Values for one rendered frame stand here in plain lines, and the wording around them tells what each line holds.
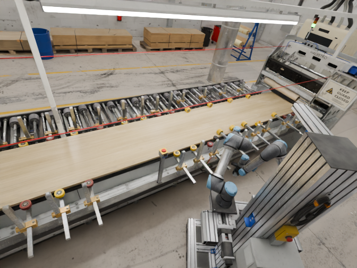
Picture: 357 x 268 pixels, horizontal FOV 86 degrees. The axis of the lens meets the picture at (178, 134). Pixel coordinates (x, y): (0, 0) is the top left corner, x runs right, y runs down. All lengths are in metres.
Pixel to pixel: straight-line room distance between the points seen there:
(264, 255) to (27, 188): 2.00
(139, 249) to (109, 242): 0.37
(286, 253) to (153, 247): 1.56
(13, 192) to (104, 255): 1.19
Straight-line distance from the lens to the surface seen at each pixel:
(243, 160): 2.19
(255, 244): 1.63
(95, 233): 2.83
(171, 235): 2.79
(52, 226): 2.19
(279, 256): 1.68
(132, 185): 2.35
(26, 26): 2.10
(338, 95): 4.02
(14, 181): 2.34
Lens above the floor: 2.59
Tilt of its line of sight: 41 degrees down
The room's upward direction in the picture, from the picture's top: 12 degrees clockwise
